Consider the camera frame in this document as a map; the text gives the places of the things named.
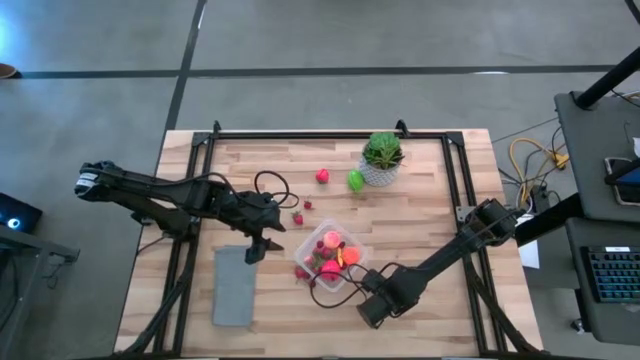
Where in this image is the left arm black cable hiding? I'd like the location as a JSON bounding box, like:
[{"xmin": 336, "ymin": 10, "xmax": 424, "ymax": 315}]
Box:
[{"xmin": 164, "ymin": 170, "xmax": 301, "ymax": 210}]

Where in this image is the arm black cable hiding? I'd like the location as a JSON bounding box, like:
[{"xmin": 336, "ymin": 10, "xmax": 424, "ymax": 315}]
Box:
[
  {"xmin": 308, "ymin": 262, "xmax": 396, "ymax": 310},
  {"xmin": 164, "ymin": 170, "xmax": 301, "ymax": 210}
]

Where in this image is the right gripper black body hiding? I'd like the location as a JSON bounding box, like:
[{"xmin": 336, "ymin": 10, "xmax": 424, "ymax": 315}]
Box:
[{"xmin": 360, "ymin": 268, "xmax": 390, "ymax": 297}]

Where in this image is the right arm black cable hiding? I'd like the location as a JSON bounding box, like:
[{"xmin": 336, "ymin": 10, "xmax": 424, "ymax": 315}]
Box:
[{"xmin": 308, "ymin": 262, "xmax": 396, "ymax": 310}]

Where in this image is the grey side stand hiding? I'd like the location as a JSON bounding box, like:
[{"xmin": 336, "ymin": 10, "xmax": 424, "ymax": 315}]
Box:
[{"xmin": 0, "ymin": 224, "xmax": 81, "ymax": 360}]

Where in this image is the black round pole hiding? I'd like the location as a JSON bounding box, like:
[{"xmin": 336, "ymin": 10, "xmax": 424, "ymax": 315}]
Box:
[{"xmin": 573, "ymin": 47, "xmax": 640, "ymax": 110}]

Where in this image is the dark tablet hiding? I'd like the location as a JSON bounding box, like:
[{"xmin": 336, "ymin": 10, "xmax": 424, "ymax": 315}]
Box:
[{"xmin": 603, "ymin": 156, "xmax": 640, "ymax": 207}]

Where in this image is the black device with blue light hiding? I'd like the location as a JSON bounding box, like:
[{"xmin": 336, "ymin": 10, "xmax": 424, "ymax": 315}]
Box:
[{"xmin": 0, "ymin": 192, "xmax": 44, "ymax": 235}]

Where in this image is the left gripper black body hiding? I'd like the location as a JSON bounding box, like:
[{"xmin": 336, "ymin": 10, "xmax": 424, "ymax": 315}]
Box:
[{"xmin": 216, "ymin": 188, "xmax": 282, "ymax": 237}]

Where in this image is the grey desk with pole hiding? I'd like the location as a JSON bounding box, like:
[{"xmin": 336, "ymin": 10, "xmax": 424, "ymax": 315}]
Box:
[{"xmin": 553, "ymin": 91, "xmax": 640, "ymax": 224}]

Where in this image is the yellow power cable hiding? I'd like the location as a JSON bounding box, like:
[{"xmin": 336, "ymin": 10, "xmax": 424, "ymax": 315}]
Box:
[{"xmin": 508, "ymin": 137, "xmax": 570, "ymax": 206}]

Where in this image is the grey folded cloth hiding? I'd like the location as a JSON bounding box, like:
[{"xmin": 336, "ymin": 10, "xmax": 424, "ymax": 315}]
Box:
[{"xmin": 211, "ymin": 244, "xmax": 259, "ymax": 328}]

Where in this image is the clear plastic tupperware container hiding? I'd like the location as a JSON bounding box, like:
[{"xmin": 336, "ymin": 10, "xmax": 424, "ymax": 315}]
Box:
[{"xmin": 293, "ymin": 218, "xmax": 370, "ymax": 294}]

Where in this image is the black backlit keyboard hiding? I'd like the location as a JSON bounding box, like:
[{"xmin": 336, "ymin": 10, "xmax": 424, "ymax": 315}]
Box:
[{"xmin": 579, "ymin": 244, "xmax": 640, "ymax": 305}]

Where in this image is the black aluminium table frame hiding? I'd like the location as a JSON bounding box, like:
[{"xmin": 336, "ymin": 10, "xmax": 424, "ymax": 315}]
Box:
[{"xmin": 114, "ymin": 119, "xmax": 549, "ymax": 360}]

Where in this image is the succulent in white patterned pot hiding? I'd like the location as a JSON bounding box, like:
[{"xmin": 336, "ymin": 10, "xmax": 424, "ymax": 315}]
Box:
[{"xmin": 358, "ymin": 131, "xmax": 405, "ymax": 188}]

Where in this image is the white paper sheet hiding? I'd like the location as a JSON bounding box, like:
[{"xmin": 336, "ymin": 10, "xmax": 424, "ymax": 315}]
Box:
[{"xmin": 516, "ymin": 213, "xmax": 542, "ymax": 270}]

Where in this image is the grey desk with keyboard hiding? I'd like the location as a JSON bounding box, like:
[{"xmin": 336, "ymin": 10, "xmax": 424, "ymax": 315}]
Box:
[{"xmin": 564, "ymin": 217, "xmax": 640, "ymax": 347}]

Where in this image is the black diagonal bar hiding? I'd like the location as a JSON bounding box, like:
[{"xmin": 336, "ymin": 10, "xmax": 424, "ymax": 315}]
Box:
[{"xmin": 514, "ymin": 192, "xmax": 586, "ymax": 249}]

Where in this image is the large red toy tomato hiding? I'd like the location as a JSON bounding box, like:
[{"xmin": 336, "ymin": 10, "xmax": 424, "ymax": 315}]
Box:
[{"xmin": 319, "ymin": 259, "xmax": 342, "ymax": 282}]

